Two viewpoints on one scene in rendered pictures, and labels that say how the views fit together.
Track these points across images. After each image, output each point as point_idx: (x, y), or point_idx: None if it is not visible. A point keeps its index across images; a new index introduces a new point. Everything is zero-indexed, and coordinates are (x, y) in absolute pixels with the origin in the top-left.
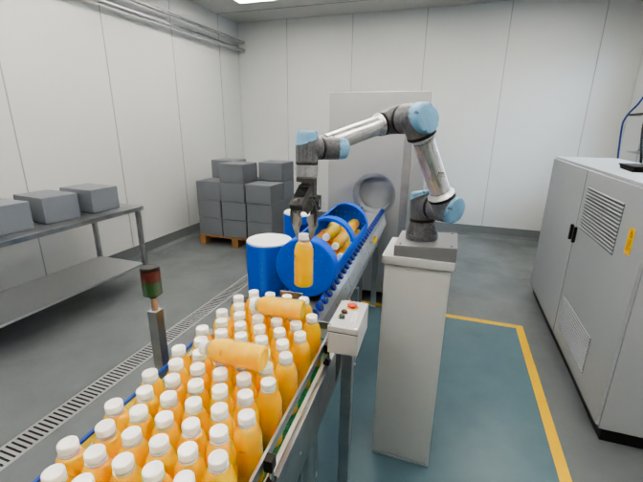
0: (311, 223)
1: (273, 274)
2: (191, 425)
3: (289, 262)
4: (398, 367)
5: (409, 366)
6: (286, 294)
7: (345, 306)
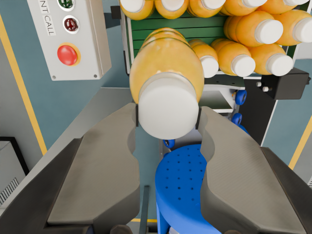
0: (99, 151)
1: None
2: None
3: None
4: None
5: (95, 124)
6: (211, 75)
7: (81, 53)
